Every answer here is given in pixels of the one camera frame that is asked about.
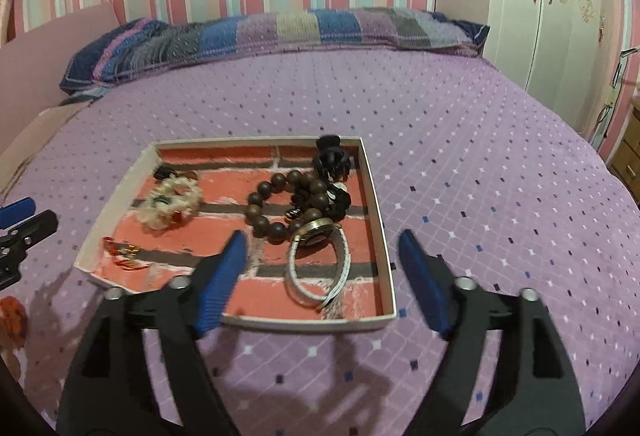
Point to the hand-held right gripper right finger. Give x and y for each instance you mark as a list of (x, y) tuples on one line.
[(425, 276)]

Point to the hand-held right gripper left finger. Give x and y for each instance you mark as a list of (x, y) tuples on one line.
[(225, 276)]

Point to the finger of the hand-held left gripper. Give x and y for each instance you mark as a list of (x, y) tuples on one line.
[(35, 226), (15, 212)]

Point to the brick-patterned box tray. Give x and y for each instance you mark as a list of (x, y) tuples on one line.
[(270, 281)]

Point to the cream scrunchie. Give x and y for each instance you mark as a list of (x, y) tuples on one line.
[(172, 188)]

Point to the black scrunchie with bead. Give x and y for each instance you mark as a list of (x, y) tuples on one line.
[(340, 203)]

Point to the black hair claw clip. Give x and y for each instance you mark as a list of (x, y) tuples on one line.
[(330, 160)]

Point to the beige pillow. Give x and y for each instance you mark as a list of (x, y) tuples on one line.
[(45, 125)]

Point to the orange scrunchie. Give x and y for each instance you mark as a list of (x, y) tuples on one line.
[(12, 316)]

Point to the purple patterned bedspread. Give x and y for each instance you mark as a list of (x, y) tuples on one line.
[(500, 165)]

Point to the pink headboard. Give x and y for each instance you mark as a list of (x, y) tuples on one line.
[(50, 55)]

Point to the wooden nightstand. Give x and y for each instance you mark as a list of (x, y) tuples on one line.
[(630, 155)]

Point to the patchwork striped pillow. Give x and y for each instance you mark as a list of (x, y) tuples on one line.
[(280, 30)]

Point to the white decorated wardrobe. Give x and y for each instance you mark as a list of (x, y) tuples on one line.
[(550, 15)]

